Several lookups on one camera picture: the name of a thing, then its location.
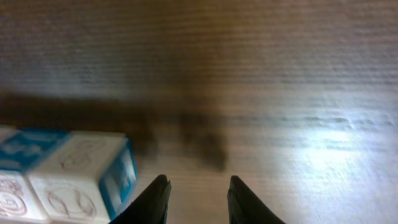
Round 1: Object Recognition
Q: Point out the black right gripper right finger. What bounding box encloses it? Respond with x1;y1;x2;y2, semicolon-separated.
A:
227;175;285;224

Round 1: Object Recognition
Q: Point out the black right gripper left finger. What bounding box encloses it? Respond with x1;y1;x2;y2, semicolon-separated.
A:
110;174;172;224

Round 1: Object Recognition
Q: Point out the wooden block blue number 5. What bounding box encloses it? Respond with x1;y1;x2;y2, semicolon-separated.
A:
29;133;137;223

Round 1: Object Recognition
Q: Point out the wooden block blue top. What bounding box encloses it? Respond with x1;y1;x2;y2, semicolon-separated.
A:
1;126;70;172

